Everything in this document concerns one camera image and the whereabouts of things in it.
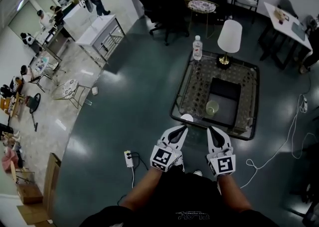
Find patterned wire chair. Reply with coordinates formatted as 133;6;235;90
50;78;87;109

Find upright cardboard panel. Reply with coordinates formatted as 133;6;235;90
42;152;62;222

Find slim white power strip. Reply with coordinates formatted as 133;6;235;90
300;93;309;114

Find glass coffee table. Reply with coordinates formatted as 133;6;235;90
169;50;261;141

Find grey chair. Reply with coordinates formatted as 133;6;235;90
277;0;299;19

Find small patterned table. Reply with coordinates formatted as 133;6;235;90
33;55;50;71

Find flat cardboard sheets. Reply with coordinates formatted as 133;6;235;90
16;203;55;227

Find person's right forearm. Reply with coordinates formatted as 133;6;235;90
216;175;253;211

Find pink bag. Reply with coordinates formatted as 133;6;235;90
0;149;20;172

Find white power strip with plugs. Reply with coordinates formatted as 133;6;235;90
123;150;135;169

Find white shade table lamp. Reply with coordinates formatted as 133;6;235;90
215;19;243;70

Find black tray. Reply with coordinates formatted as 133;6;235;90
202;77;242;129

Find person's black clothing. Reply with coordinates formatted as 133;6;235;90
79;164;283;227

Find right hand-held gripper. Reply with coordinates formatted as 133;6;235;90
205;126;237;179

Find white desk with black legs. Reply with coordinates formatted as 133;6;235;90
258;1;314;70

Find black floor fan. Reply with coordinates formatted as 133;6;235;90
24;92;42;132

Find grey laptop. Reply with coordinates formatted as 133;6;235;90
291;21;307;42

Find black office chair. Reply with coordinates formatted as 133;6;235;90
128;0;190;46

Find clear water bottle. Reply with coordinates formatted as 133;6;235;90
192;35;203;61

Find person's left white shoe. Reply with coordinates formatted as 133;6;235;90
173;155;185;172

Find black cable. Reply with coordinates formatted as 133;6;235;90
117;152;151;206

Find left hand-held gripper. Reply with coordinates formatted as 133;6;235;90
150;125;189;173

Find wooden rack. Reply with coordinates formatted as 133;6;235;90
0;94;26;120

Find pale green cup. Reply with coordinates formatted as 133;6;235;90
205;100;220;118

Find cardboard box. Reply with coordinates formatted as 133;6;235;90
15;183;44;205

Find short white cable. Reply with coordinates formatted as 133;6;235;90
130;167;137;190

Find long white cable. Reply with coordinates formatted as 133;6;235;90
245;93;319;190

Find grey metal desk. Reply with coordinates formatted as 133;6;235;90
41;24;76;62

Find white table with metal frame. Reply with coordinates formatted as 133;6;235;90
75;13;126;65

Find wooden stool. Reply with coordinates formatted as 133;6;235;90
10;162;36;185

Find round gold side table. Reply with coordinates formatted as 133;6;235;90
182;0;220;40

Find person's left forearm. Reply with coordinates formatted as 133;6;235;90
120;168;163;210

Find small items on desk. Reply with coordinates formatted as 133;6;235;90
273;8;290;25

